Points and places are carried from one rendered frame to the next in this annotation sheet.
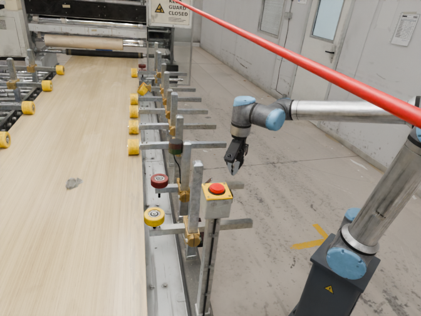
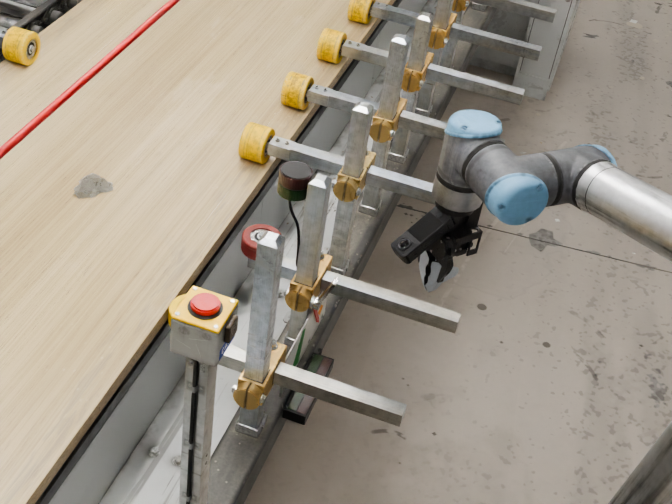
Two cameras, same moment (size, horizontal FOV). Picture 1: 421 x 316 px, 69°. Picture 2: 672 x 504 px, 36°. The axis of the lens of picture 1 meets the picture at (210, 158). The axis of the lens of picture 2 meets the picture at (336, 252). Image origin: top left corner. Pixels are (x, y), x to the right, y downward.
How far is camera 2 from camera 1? 0.82 m
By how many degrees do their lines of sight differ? 25
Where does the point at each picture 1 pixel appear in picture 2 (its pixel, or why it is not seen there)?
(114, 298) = (19, 424)
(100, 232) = (74, 303)
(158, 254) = not seen: hidden behind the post
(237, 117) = (444, 161)
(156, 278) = (172, 439)
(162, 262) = not seen: hidden behind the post
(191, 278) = (218, 468)
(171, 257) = (228, 415)
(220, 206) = (197, 339)
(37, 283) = not seen: outside the picture
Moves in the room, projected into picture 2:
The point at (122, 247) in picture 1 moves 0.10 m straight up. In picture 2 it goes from (89, 347) to (87, 304)
